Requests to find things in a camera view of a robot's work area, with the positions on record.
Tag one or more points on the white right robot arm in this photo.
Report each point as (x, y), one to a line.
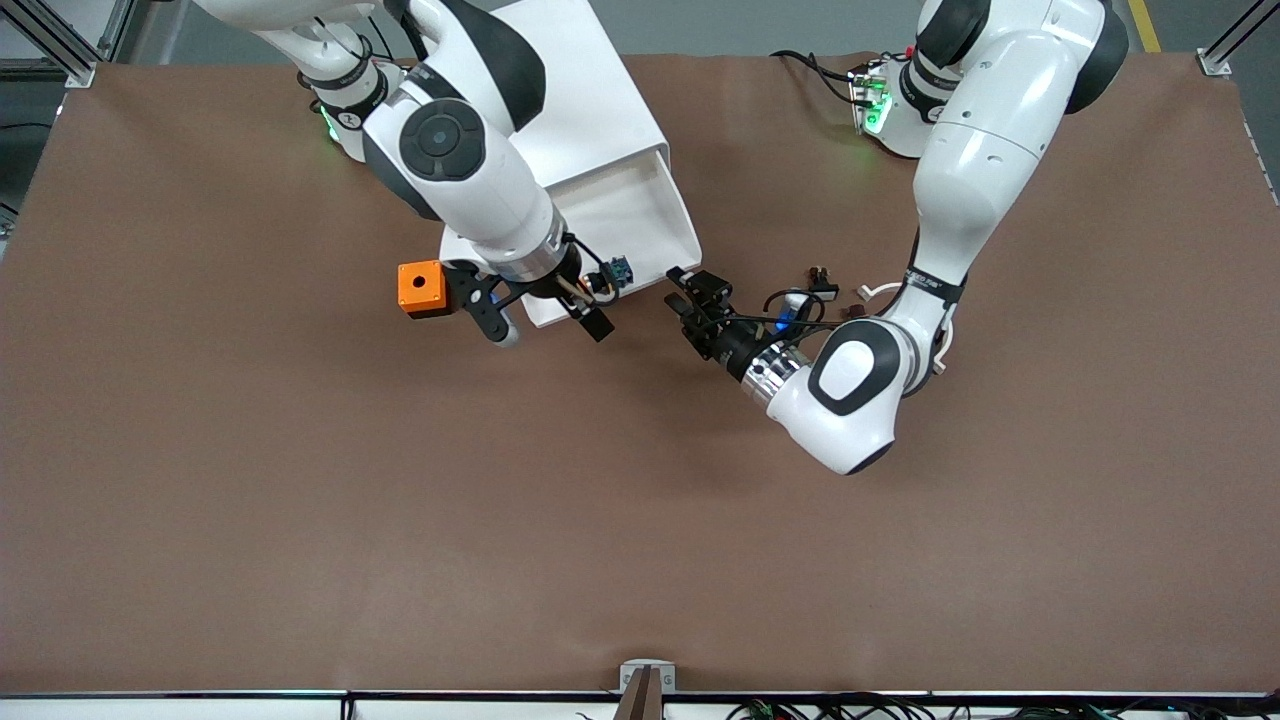
(450, 150)

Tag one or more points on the green lit circuit board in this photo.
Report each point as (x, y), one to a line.
(868, 100)

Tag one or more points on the yellow mushroom push button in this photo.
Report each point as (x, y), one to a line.
(620, 273)

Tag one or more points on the grey metal table bracket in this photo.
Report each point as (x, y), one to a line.
(630, 672)

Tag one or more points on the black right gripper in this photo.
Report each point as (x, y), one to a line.
(567, 284)

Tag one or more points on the brown flat strip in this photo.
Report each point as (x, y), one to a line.
(642, 695)

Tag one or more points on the small black push button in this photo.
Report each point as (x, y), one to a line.
(822, 282)

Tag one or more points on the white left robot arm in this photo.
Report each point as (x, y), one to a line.
(980, 150)

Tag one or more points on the brown terminal block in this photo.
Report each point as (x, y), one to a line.
(857, 312)

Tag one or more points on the orange box with hole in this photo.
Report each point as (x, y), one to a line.
(422, 287)

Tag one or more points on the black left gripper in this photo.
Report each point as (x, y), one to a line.
(728, 345)

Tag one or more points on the white table edge rail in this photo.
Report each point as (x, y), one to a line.
(200, 708)

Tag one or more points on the white curved plastic bracket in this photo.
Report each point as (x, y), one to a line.
(880, 291)

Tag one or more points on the aluminium frame profile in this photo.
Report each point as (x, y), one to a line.
(1225, 50)
(60, 50)

